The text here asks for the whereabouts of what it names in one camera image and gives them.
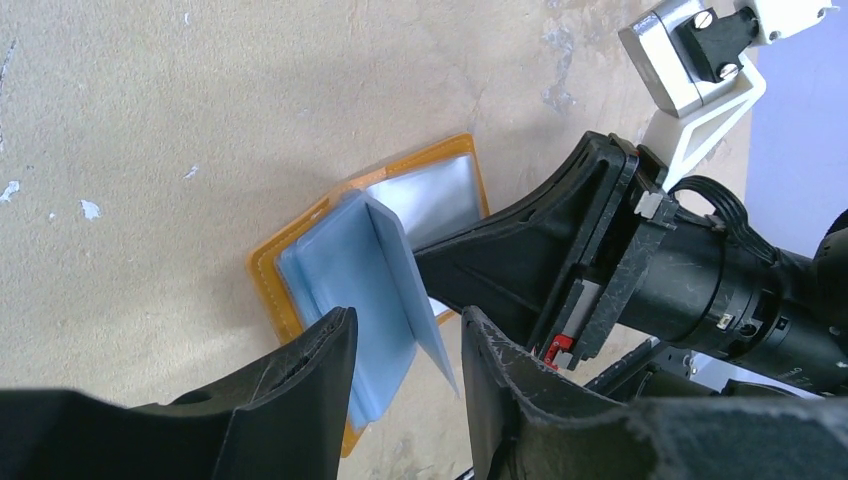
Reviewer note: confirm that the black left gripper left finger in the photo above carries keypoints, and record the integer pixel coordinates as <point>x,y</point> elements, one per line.
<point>282,416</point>

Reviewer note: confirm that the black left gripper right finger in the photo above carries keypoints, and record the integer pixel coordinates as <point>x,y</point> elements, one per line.
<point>528,422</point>

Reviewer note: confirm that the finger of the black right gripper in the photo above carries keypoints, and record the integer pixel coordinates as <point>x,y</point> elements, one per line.
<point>513,264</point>

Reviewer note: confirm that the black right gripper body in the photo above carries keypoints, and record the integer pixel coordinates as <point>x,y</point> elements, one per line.
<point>682,264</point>

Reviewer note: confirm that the yellow leather card holder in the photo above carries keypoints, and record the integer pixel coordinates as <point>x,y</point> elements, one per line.
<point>355,248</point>

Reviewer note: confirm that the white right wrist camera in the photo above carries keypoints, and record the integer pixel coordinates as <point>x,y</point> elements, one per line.
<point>693,63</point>

